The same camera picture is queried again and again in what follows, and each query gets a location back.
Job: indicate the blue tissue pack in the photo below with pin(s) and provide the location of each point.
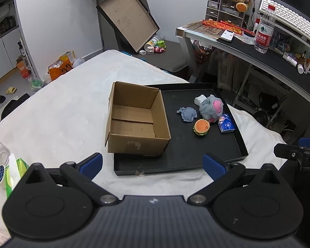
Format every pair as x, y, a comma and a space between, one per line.
225, 124

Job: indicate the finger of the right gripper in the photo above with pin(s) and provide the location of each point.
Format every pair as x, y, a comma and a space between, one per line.
301, 155
304, 142

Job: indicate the black curved desk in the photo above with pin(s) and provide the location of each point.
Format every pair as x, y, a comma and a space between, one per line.
269, 62

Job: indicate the brown cardboard box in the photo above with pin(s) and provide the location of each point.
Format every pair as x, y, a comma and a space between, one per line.
137, 121

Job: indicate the plush hamburger toy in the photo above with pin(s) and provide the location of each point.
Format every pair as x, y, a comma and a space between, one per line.
201, 127

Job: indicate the orange plush on organizer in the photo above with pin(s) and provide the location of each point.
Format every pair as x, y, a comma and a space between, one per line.
242, 7

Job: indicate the yellow slipper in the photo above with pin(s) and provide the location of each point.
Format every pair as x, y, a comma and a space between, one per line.
11, 90

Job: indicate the clear water bottle red label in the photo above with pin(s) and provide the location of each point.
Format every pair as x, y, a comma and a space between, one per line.
265, 30

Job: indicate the white phone box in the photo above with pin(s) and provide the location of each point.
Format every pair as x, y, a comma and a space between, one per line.
227, 35

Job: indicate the green tissue pack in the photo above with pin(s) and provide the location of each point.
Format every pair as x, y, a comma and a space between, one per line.
14, 172

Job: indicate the leaning tray lid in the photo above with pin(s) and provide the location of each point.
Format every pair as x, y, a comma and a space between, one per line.
131, 21

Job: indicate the white keyboard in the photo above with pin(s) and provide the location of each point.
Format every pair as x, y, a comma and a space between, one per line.
288, 17

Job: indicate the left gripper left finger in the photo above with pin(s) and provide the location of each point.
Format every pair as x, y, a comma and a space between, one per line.
80, 177

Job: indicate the orange cardboard box on floor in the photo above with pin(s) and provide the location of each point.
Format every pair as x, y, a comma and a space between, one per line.
22, 67

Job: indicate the orange paper bag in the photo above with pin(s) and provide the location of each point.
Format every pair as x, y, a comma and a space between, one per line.
62, 65

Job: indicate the blue denim soft pouch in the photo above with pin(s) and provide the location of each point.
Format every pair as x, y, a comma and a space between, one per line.
188, 114

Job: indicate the grey drawer organizer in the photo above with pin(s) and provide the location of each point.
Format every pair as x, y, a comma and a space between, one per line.
224, 10

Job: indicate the white tissue packet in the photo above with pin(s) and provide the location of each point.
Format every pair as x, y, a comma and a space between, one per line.
198, 100

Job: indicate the grey pink plush mouse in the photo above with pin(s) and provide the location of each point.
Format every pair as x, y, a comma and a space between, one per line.
211, 109

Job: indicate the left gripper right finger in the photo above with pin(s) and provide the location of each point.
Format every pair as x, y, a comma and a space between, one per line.
224, 176

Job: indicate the black shallow tray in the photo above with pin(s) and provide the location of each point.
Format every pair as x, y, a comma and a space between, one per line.
185, 150

